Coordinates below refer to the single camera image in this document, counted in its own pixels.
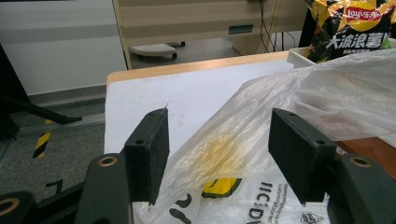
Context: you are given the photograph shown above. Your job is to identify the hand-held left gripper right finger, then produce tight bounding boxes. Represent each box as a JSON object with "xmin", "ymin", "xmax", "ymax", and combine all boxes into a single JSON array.
[{"xmin": 268, "ymin": 107, "xmax": 338, "ymax": 207}]

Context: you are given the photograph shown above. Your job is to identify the white table sheet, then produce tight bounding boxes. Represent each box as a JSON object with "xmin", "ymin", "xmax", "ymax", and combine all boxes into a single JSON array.
[{"xmin": 104, "ymin": 58, "xmax": 295, "ymax": 224}]

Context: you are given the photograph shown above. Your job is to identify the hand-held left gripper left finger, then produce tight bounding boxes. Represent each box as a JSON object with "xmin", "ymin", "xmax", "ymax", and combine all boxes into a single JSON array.
[{"xmin": 123, "ymin": 106, "xmax": 171, "ymax": 207}]

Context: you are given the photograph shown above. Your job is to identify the green snack packet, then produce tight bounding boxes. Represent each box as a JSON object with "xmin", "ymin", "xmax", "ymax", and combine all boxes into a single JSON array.
[{"xmin": 380, "ymin": 36, "xmax": 394, "ymax": 50}]

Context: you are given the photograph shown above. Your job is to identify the aluminium floor rail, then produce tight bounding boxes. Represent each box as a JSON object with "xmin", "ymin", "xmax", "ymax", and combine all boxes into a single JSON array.
[{"xmin": 0, "ymin": 113, "xmax": 106, "ymax": 166}]

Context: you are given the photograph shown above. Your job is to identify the light wooden desk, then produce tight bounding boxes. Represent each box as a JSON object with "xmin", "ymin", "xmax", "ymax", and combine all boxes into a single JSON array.
[{"xmin": 111, "ymin": 0, "xmax": 310, "ymax": 71}]

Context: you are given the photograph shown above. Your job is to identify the white plastic bin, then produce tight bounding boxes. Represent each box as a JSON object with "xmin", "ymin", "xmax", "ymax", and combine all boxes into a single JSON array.
[{"xmin": 286, "ymin": 36, "xmax": 396, "ymax": 70}]

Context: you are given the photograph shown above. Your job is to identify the black hanging cables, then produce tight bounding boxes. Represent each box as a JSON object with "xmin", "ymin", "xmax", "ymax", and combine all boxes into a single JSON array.
[{"xmin": 257, "ymin": 0, "xmax": 301, "ymax": 54}]

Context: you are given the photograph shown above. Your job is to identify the yellow black floor tape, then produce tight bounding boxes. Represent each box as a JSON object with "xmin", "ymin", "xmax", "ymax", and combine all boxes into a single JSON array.
[{"xmin": 32, "ymin": 119, "xmax": 55, "ymax": 159}]

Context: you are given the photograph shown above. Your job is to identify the yellow black chips bag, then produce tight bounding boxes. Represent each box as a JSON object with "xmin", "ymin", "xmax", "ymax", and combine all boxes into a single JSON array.
[{"xmin": 306, "ymin": 0, "xmax": 396, "ymax": 63}]

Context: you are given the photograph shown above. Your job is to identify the translucent plastic shopping bag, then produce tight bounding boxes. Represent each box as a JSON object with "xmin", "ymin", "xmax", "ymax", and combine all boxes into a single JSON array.
[{"xmin": 134, "ymin": 48, "xmax": 396, "ymax": 224}]

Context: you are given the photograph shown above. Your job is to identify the small wheeled dolly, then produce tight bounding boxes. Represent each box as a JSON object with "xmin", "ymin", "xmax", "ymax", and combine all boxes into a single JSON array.
[{"xmin": 130, "ymin": 43, "xmax": 178, "ymax": 61}]

